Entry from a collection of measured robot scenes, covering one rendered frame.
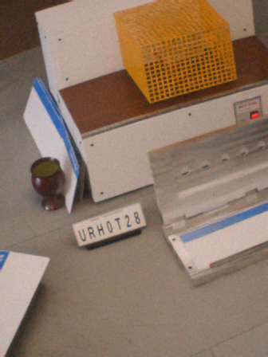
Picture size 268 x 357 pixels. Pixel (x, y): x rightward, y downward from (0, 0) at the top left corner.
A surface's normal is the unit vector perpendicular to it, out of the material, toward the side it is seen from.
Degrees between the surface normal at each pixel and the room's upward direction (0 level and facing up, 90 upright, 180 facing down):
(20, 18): 0
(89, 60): 90
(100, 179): 90
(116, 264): 0
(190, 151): 78
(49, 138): 63
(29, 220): 0
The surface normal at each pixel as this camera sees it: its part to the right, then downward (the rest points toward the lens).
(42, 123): -0.89, -0.06
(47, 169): -0.14, -0.77
